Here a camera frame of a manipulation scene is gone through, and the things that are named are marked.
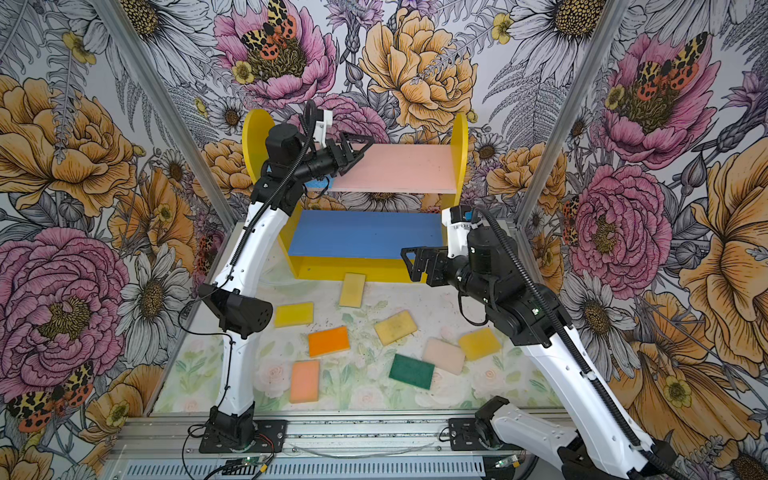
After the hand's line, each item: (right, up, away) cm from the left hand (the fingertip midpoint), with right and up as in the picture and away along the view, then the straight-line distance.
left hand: (369, 154), depth 72 cm
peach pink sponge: (-19, -59, +11) cm, 63 cm away
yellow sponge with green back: (-8, -36, +28) cm, 46 cm away
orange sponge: (-14, -50, +18) cm, 54 cm away
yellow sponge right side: (+31, -50, +18) cm, 61 cm away
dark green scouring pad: (+11, -56, +12) cm, 58 cm away
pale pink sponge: (+20, -53, +16) cm, 59 cm away
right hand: (+11, -25, -10) cm, 29 cm away
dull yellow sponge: (+6, -46, +20) cm, 50 cm away
